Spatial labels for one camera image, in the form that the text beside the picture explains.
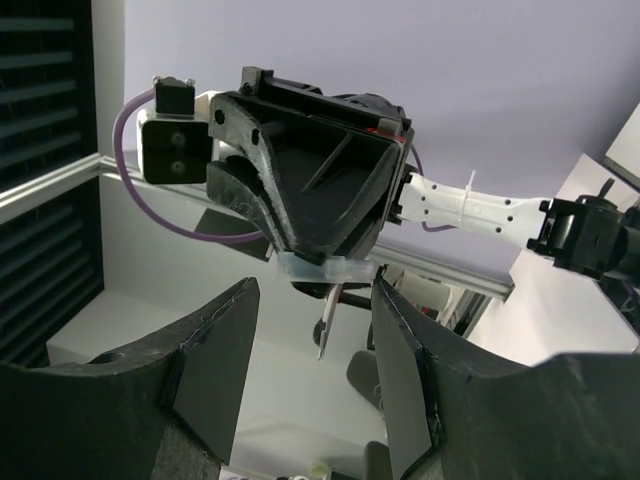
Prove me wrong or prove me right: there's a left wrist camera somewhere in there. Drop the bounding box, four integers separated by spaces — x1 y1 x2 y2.
136 76 217 185

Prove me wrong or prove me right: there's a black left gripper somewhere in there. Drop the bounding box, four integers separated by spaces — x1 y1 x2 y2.
207 67 413 264

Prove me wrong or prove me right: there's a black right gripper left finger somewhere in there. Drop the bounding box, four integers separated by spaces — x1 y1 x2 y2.
1 277 260 479

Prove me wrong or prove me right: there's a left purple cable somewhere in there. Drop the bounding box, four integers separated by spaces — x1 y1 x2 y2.
112 87 456 246

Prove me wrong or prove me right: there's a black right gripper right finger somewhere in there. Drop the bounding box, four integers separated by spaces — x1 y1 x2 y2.
371 279 639 479

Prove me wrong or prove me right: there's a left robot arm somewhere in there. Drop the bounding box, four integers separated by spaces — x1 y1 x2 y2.
198 67 639 286

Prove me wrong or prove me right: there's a clear pen cap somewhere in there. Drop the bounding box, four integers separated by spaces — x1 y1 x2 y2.
277 252 377 284

